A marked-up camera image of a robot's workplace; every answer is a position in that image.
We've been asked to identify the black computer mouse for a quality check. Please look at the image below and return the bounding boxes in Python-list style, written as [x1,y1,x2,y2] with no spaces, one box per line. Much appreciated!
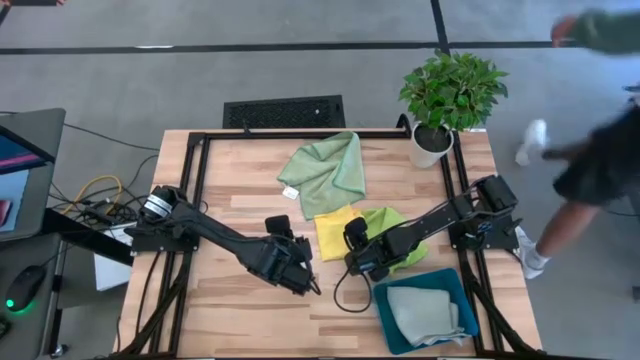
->
[4,263,48,312]

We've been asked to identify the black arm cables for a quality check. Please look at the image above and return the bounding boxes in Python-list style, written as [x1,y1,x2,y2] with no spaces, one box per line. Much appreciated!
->
[118,249,194,357]
[459,249,539,356]

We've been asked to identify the lime green microfiber towel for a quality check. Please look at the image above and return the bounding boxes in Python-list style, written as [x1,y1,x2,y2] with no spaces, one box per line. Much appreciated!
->
[357,206,430,275]

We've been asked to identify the white plant pot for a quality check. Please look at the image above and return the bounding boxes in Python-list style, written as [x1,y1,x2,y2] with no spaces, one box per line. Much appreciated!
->
[407,122,456,170]

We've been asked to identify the black aluminium table frame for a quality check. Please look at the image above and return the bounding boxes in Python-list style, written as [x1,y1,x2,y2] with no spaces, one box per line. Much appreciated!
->
[114,113,544,360]

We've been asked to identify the green leafy plant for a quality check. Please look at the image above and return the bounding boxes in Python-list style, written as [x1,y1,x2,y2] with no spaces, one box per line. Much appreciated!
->
[398,48,510,132]

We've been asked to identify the computer monitor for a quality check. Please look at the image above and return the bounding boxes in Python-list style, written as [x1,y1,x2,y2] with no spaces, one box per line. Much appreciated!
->
[0,123,56,176]

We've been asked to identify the pale sage green microfiber towel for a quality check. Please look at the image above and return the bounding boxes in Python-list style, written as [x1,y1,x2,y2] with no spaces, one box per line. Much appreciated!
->
[277,130,367,222]

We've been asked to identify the person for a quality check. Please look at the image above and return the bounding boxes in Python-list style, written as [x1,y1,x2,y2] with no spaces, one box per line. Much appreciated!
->
[514,8,640,281]

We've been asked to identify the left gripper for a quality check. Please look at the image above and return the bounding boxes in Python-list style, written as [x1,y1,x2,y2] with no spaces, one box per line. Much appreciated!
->
[242,214,321,296]

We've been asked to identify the yellow microfiber towel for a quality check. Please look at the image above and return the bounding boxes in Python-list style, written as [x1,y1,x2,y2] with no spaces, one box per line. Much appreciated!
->
[313,203,362,263]

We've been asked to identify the teal plastic tray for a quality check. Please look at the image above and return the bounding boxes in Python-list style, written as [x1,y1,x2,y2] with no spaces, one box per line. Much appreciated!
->
[372,267,480,357]

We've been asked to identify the gray microfiber towel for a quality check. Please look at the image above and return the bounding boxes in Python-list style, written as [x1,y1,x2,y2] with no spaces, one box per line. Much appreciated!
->
[386,285,474,349]

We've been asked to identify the black floor vent grate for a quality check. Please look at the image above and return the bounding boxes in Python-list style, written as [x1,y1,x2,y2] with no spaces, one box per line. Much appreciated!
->
[222,94,347,130]

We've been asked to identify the white sheet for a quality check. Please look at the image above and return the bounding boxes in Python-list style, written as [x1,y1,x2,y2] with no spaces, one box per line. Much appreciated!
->
[93,223,135,293]

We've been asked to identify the gray desk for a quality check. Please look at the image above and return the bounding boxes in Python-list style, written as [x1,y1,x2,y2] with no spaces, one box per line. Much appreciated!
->
[0,107,67,360]

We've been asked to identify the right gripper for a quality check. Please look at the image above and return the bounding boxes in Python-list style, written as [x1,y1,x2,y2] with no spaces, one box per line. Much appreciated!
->
[343,216,409,282]

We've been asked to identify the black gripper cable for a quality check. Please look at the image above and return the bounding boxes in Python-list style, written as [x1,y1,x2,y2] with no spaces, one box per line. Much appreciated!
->
[332,267,375,315]

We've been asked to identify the black cable bundle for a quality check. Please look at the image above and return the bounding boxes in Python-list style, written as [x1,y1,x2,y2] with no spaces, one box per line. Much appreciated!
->
[49,192,141,229]

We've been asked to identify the yellow cable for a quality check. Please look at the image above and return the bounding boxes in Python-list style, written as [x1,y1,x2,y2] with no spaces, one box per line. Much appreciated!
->
[74,174,124,209]

